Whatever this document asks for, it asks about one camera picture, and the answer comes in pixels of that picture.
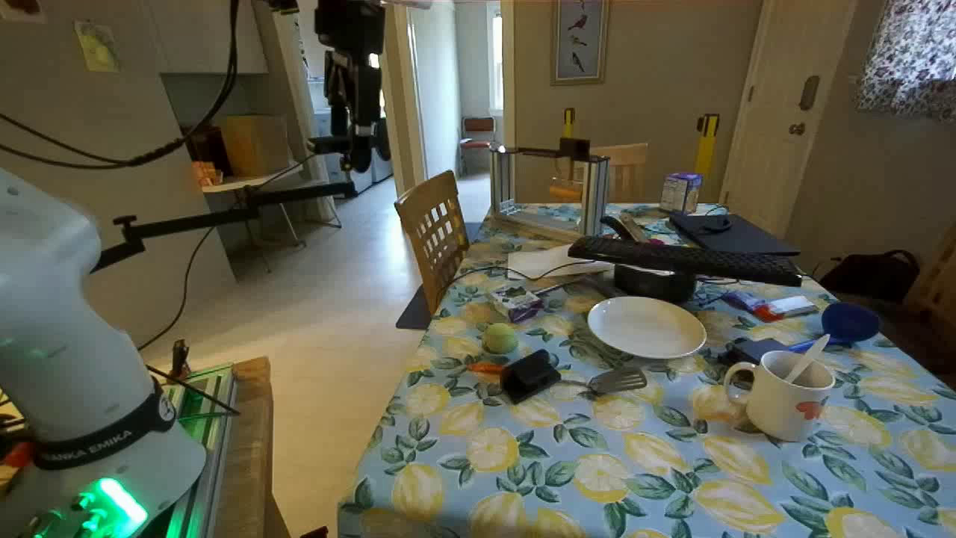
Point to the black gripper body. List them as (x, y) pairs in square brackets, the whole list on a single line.
[(349, 25)]

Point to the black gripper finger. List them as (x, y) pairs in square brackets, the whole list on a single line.
[(336, 93), (372, 93)]

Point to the cream vertical strip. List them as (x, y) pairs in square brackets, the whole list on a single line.
[(807, 360)]

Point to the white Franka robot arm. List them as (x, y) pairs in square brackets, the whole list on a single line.
[(60, 329)]

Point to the cardboard box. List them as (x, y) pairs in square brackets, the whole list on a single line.
[(255, 145)]

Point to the black crossbar with clamp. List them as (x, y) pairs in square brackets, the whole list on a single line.
[(548, 151)]

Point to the yellow black clamp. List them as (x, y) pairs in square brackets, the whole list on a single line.
[(569, 124), (706, 139)]

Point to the framed bird picture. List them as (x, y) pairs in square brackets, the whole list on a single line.
[(581, 39)]

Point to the white paper sheet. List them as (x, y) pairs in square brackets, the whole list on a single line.
[(541, 263)]

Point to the green tennis ball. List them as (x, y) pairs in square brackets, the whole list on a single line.
[(500, 339)]

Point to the small orange tool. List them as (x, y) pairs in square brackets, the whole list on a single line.
[(485, 368)]

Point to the black rectangular box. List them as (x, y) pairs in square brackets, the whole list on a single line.
[(526, 374)]

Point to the small white blue carton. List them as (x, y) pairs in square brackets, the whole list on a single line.
[(681, 193)]

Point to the white round plate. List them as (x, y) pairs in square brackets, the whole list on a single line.
[(645, 326)]

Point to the metal slotted spatula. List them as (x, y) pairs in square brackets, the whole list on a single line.
[(615, 381)]

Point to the white door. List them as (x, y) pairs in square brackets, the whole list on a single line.
[(778, 60)]

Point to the lemon print tablecloth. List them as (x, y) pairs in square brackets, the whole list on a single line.
[(599, 466)]

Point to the blue white red packet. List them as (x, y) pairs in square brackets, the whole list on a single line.
[(771, 302)]

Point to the dark blue cloth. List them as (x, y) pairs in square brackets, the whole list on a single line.
[(750, 347)]

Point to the white floral mug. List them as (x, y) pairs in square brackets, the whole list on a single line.
[(778, 403)]

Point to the blue plastic ladle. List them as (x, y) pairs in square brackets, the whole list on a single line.
[(850, 321)]

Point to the black bag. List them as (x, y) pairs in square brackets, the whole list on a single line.
[(871, 276)]

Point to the floral print curtain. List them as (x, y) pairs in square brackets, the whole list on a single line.
[(913, 55)]

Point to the metal cylinder post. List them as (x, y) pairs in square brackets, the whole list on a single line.
[(596, 194), (503, 178)]

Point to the yellow green wall note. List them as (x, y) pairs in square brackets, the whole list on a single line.
[(97, 46)]

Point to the aluminium rail frame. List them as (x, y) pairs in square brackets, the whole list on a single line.
[(205, 438)]

